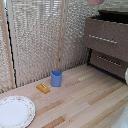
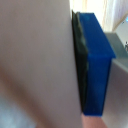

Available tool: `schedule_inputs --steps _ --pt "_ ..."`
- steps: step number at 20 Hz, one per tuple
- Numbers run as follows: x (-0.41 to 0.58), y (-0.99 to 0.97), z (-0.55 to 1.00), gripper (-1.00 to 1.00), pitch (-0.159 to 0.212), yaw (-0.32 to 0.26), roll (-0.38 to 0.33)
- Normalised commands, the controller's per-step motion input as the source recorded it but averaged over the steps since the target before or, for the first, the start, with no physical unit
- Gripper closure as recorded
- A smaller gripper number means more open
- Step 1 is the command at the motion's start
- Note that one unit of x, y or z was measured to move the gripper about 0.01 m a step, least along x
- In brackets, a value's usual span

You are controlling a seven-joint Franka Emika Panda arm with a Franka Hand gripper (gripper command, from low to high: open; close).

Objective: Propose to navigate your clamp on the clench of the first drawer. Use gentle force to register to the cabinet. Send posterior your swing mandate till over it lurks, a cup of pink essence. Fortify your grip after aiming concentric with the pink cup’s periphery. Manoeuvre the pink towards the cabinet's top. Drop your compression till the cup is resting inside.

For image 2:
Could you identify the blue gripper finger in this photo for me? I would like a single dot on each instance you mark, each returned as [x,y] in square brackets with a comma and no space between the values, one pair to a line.
[93,63]

